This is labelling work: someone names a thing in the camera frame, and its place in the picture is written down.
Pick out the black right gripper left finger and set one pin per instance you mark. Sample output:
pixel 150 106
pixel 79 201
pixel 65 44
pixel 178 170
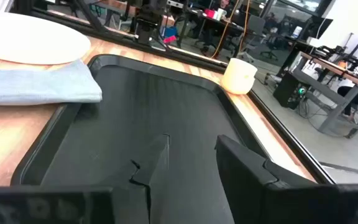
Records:
pixel 154 161

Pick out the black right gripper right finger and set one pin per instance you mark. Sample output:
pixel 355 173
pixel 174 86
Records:
pixel 244 180

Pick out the grey-blue cloth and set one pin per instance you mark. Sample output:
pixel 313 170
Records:
pixel 36 84

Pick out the white round plate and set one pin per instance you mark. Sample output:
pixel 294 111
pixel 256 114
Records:
pixel 26 37

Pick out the black plastic serving tray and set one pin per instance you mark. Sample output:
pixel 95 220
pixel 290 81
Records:
pixel 166 102

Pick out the black computer tower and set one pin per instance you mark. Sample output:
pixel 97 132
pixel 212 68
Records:
pixel 287 90

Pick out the cream ceramic mug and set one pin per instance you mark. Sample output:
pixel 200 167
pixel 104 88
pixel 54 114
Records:
pixel 238 76

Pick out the pink object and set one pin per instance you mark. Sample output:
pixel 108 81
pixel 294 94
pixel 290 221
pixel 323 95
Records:
pixel 169 39

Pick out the wooden desk with grey legs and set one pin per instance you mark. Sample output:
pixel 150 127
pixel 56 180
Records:
pixel 331 90

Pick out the blue storage bin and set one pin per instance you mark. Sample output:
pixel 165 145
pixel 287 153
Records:
pixel 170 31

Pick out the person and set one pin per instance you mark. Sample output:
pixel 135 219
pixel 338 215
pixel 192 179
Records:
pixel 350 93
pixel 224 3

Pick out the grey office chair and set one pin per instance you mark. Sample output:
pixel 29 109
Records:
pixel 253 31

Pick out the dark office desk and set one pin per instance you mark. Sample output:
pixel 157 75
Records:
pixel 216 25

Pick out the pink container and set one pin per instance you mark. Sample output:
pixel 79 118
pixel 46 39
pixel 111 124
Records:
pixel 210 13

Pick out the white cup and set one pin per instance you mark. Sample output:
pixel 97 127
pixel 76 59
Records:
pixel 221 14

